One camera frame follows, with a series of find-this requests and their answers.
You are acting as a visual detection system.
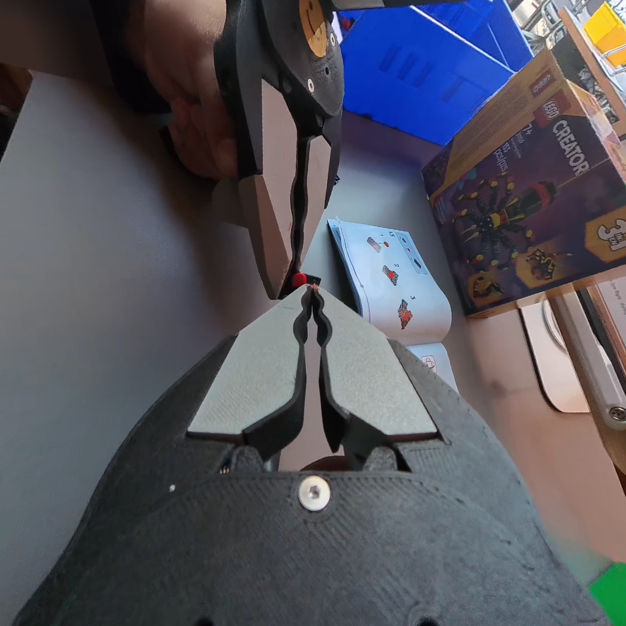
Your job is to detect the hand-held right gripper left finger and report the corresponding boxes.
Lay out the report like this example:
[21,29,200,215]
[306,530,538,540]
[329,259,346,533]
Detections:
[187,285,313,461]

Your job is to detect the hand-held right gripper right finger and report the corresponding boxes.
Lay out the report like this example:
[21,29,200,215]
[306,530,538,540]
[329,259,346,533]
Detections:
[312,287,439,472]

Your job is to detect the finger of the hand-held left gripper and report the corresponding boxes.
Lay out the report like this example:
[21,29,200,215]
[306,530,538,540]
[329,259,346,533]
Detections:
[212,80,300,300]
[293,136,333,269]

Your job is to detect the lego instruction booklet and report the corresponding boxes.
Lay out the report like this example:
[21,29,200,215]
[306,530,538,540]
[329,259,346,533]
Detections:
[327,218,460,392]

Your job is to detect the lego set box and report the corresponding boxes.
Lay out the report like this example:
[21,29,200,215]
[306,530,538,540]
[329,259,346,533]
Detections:
[422,48,626,318]

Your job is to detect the person's left hand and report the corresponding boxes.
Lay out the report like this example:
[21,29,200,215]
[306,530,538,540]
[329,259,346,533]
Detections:
[142,0,243,179]

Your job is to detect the blue plastic bin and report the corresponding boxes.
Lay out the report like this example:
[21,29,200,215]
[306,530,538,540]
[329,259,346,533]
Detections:
[337,0,519,146]
[416,0,535,74]

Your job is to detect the printed instruction sheet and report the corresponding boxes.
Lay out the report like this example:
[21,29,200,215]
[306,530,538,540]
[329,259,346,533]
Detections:
[598,278,626,343]

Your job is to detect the green plastic bin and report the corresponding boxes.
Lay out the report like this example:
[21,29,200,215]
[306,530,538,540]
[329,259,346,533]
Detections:
[587,561,626,626]

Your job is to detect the yellow plastic bin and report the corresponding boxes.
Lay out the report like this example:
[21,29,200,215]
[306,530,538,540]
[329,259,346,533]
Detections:
[584,1,626,54]

